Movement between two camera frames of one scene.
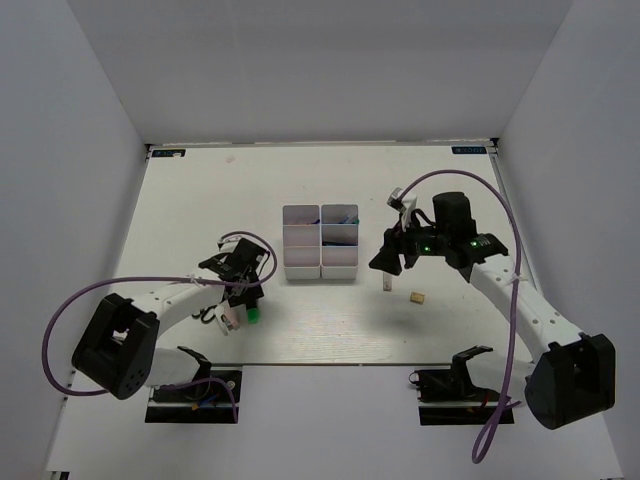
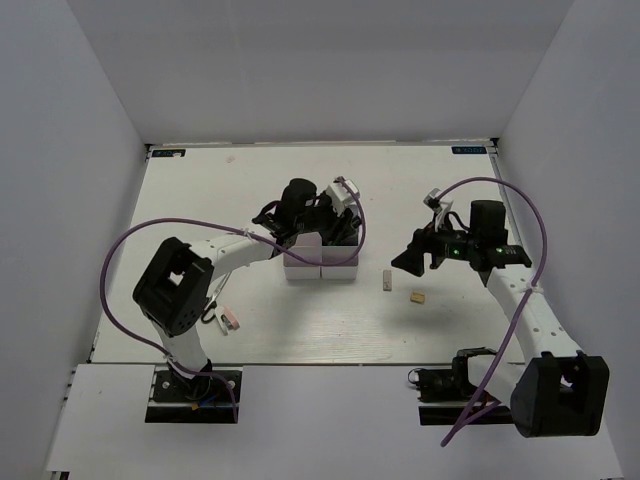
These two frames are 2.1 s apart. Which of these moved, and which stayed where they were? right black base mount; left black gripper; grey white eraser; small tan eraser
Moved: left black gripper
Stayed: small tan eraser; right black base mount; grey white eraser
